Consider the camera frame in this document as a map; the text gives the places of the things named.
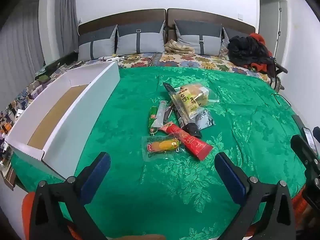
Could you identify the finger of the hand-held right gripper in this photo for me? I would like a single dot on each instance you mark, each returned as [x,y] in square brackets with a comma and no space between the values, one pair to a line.
[302,150]

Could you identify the thin black eyeglasses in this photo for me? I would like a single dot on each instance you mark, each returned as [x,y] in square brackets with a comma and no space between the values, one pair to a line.
[278,100]

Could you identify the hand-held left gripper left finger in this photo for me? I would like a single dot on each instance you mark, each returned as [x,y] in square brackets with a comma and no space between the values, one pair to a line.
[96,177]

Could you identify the small black snack packet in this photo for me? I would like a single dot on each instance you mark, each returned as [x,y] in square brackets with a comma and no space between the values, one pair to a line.
[192,129]

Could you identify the dark chair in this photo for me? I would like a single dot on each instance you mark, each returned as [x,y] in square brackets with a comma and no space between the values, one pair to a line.
[278,72]

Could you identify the black smartphone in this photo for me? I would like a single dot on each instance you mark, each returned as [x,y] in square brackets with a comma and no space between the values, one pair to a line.
[308,138]

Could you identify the clear plastic bag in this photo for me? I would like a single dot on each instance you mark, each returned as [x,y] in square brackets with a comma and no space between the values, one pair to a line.
[224,53]

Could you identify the red snack packet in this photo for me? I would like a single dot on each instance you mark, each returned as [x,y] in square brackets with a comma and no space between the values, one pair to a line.
[190,140]

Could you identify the white door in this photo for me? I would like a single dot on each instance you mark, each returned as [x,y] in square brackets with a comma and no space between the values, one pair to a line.
[270,17]

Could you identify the grey two-tone pillow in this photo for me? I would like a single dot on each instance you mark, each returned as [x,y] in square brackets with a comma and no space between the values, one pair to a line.
[226,37]
[147,42]
[190,37]
[100,45]

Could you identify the red fleece garment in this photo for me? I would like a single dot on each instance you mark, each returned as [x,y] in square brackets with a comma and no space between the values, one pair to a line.
[261,66]

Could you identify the clear cake packet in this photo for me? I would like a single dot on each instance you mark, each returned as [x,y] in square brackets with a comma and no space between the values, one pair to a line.
[203,93]

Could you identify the green sausage stick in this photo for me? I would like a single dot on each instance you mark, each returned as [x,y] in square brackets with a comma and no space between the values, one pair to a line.
[153,117]

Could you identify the yellow printed bread packet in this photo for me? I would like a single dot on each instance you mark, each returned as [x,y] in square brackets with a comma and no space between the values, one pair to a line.
[186,102]

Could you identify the long dark snack packet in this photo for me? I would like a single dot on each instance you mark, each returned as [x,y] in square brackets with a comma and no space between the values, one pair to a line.
[175,102]

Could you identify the white pink stick packet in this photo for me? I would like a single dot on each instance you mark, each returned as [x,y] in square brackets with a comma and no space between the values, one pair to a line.
[160,115]

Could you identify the black jacket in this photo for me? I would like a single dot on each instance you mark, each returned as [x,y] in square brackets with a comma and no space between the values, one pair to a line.
[247,52]

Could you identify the grey curtain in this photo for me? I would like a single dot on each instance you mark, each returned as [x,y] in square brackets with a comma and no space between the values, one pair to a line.
[30,42]

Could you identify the dark green cloth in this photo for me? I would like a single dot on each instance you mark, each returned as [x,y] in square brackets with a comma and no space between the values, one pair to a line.
[47,71]

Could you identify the white cardboard box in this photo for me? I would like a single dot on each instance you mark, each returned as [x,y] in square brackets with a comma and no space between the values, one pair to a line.
[82,110]

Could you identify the black flat device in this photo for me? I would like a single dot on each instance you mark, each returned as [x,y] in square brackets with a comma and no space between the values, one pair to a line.
[297,121]

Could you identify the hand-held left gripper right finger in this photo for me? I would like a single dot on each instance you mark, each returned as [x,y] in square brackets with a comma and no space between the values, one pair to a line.
[230,180]

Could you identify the brown cardboard piece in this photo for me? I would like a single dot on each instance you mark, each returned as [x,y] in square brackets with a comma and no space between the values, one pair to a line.
[8,180]

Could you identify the clear corn sausage packet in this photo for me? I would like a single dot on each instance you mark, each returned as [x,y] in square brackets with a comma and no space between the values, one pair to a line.
[162,146]

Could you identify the white wall switch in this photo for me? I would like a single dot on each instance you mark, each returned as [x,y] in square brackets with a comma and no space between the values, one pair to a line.
[241,17]

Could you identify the beige folded cloth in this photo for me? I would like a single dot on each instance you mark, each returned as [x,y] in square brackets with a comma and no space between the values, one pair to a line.
[178,47]

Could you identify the white power strip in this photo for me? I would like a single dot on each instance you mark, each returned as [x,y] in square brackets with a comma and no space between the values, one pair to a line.
[112,58]

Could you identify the silver snack packet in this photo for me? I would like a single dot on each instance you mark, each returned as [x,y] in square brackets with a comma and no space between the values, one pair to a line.
[202,118]

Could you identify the green patterned blanket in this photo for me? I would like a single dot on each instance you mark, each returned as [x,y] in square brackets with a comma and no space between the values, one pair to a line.
[162,192]

